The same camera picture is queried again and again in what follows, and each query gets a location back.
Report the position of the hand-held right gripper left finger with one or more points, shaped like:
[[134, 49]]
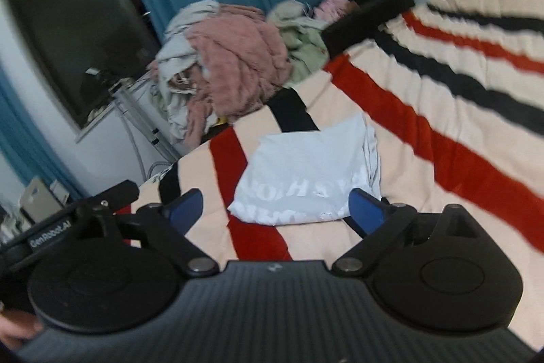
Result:
[[187, 206]]

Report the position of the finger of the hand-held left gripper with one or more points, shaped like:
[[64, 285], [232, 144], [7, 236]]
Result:
[[121, 193]]

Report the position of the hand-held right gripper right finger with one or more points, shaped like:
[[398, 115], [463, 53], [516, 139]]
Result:
[[361, 208]]

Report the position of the light blue t-shirt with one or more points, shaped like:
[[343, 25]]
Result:
[[306, 171]]

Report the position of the pale green clothes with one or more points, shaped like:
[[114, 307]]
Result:
[[304, 40]]

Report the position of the person's left hand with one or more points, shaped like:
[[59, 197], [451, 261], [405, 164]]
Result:
[[15, 329]]

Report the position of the grey chair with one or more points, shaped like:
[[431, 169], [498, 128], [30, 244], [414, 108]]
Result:
[[40, 199]]

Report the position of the garment steamer stand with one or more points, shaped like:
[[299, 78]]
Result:
[[136, 120]]

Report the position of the striped blanket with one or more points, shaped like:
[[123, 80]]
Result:
[[446, 125]]

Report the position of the grey hoodie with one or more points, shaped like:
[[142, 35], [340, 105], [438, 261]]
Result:
[[178, 48]]

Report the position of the pink fuzzy blanket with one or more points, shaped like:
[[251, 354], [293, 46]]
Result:
[[238, 57]]

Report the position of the dark window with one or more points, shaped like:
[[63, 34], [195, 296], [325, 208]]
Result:
[[76, 27]]

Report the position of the black armchair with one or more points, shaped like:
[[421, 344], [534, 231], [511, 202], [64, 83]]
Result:
[[361, 18]]

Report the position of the small pink garment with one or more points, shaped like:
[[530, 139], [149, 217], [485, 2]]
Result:
[[335, 3]]

